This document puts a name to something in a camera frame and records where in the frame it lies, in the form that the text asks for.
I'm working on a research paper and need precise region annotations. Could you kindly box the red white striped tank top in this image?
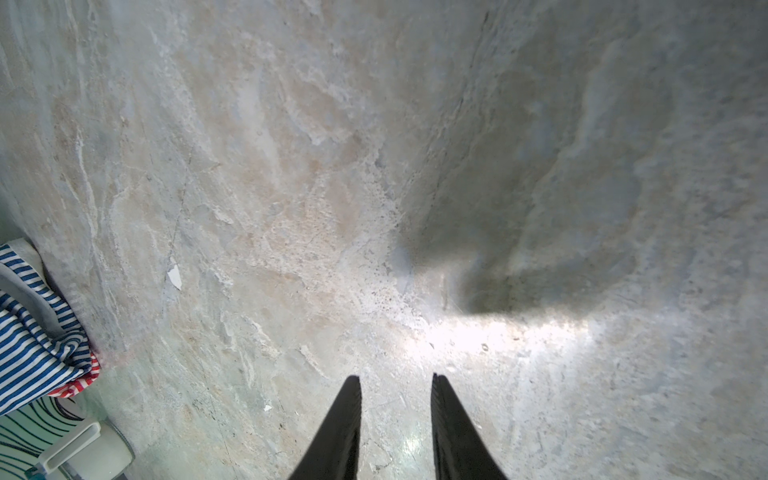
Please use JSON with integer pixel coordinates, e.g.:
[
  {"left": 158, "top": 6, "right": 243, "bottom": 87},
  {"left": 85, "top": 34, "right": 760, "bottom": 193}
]
[{"left": 48, "top": 352, "right": 101, "bottom": 398}]

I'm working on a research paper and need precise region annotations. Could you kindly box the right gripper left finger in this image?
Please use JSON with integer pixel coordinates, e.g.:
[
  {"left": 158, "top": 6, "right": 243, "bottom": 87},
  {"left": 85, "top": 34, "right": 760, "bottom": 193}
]
[{"left": 290, "top": 375, "right": 362, "bottom": 480}]

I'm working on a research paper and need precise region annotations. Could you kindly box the teal round lid left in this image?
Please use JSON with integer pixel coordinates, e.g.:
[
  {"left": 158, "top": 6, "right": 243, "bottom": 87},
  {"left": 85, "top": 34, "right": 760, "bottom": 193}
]
[{"left": 24, "top": 419, "right": 135, "bottom": 480}]

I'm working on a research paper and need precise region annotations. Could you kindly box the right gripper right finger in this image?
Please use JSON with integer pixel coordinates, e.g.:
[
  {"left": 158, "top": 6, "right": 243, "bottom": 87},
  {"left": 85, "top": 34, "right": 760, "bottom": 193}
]
[{"left": 430, "top": 374, "right": 507, "bottom": 480}]

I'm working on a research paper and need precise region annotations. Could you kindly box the blue white striped tank top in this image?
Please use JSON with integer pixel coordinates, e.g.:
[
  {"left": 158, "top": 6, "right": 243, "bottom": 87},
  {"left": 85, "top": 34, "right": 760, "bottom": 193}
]
[{"left": 1, "top": 238, "right": 93, "bottom": 415}]

